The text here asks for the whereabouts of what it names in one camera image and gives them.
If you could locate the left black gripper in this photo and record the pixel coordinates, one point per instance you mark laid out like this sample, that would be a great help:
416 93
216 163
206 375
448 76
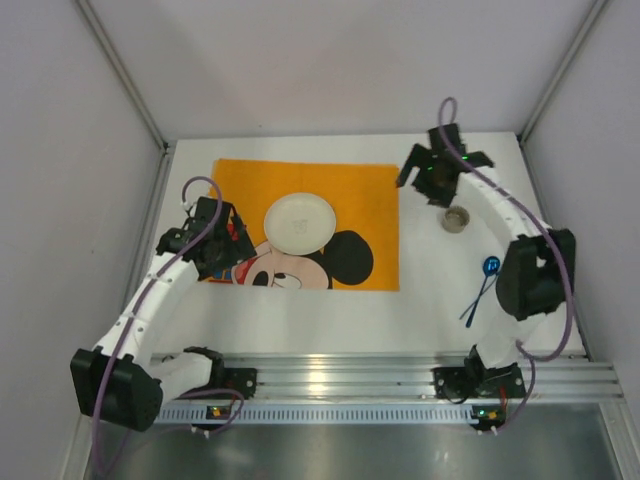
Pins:
232 245

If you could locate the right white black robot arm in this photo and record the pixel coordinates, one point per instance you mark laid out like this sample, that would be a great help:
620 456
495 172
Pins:
536 269

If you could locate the blue fork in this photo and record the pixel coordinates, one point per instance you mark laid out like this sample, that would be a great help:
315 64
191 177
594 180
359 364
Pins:
485 287

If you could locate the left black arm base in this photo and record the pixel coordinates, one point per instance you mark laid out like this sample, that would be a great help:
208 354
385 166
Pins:
227 385

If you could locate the aluminium mounting rail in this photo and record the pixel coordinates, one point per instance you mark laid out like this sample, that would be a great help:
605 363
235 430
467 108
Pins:
410 377

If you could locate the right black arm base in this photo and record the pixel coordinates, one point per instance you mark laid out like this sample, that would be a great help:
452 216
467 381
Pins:
457 384

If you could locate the speckled ceramic cup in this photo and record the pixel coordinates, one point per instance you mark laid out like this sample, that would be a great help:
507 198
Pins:
455 219

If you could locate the orange cartoon mouse placemat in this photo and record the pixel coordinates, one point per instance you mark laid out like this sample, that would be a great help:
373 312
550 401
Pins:
362 252

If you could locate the blue spoon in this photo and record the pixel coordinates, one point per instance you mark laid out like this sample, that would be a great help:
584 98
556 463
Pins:
490 268

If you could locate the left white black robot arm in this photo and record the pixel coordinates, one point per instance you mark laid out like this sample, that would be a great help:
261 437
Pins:
116 381

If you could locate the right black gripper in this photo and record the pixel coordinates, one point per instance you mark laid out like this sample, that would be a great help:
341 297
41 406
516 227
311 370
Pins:
407 167

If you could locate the slotted grey cable duct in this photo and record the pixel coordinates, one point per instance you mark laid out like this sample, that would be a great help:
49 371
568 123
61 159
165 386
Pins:
320 414

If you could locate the cream round plate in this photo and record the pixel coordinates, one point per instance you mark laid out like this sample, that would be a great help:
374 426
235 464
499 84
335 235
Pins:
299 224

